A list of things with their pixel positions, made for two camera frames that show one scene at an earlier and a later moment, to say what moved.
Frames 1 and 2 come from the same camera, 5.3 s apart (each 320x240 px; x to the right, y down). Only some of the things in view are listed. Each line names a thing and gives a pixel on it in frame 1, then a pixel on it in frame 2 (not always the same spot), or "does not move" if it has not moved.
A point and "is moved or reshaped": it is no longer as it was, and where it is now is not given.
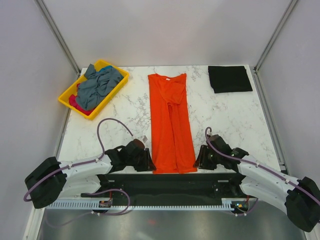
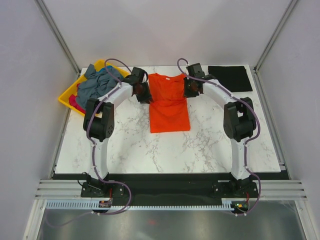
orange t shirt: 172,142 is moved or reshaped
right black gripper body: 214,159 -> 188,90
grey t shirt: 96,87 does not move
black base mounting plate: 169,189 does not move
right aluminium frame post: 284,18 does not move
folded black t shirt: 229,79 does not move
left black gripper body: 138,163 -> 144,95
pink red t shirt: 72,100 does not move
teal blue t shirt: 107,67 does not move
